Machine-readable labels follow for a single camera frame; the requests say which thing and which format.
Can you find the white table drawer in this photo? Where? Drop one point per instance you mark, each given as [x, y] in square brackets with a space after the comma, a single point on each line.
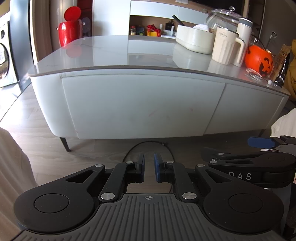
[249, 109]

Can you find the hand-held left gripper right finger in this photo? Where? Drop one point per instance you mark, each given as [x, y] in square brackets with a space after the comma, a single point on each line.
[158, 166]

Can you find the cream oval container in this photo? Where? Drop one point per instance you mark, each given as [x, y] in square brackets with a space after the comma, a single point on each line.
[194, 39]

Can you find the small glass dish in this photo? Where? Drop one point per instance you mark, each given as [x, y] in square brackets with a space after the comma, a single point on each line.
[253, 75]

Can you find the cream ribbed mug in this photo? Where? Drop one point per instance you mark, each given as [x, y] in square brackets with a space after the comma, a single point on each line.
[223, 48]

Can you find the grey patterned board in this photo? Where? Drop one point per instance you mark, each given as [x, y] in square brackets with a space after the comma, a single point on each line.
[86, 25]

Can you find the glass jar with lid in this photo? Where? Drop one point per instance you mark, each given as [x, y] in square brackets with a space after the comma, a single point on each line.
[222, 19]

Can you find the red floor vase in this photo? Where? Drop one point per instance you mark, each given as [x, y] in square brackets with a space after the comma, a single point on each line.
[69, 30]

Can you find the orange pumpkin bucket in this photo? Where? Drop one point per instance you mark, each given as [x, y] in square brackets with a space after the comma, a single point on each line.
[254, 58]

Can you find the red and yellow toy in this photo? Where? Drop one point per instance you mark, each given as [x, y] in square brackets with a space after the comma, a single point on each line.
[153, 30]

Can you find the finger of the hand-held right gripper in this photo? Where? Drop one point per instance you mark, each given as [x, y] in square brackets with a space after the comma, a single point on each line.
[231, 156]
[259, 142]

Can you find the white cloth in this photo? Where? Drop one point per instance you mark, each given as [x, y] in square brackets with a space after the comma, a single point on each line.
[286, 125]
[13, 185]

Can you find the white thermos bottle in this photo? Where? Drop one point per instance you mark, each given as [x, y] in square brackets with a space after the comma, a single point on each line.
[244, 32]

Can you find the printed snack packet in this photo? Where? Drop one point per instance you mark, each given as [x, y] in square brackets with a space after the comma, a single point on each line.
[281, 60]

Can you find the white washing machine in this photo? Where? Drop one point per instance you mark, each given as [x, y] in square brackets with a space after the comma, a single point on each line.
[5, 58]

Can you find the black power adapter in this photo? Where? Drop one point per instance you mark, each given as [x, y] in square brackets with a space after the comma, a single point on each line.
[169, 25]

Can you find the white coffee table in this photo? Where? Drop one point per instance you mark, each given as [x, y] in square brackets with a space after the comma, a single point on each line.
[48, 97]

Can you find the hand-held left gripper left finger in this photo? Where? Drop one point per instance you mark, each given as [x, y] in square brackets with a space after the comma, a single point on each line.
[143, 163]

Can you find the yellow spice jar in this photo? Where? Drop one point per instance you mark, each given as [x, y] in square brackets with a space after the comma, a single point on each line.
[132, 30]

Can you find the white plastic stand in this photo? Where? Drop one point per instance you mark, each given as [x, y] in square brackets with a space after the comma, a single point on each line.
[167, 34]

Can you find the white soft bundle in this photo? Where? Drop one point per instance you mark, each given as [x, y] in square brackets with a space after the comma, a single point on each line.
[201, 27]

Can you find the yellow cushion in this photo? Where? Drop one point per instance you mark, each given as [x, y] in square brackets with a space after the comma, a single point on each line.
[291, 76]

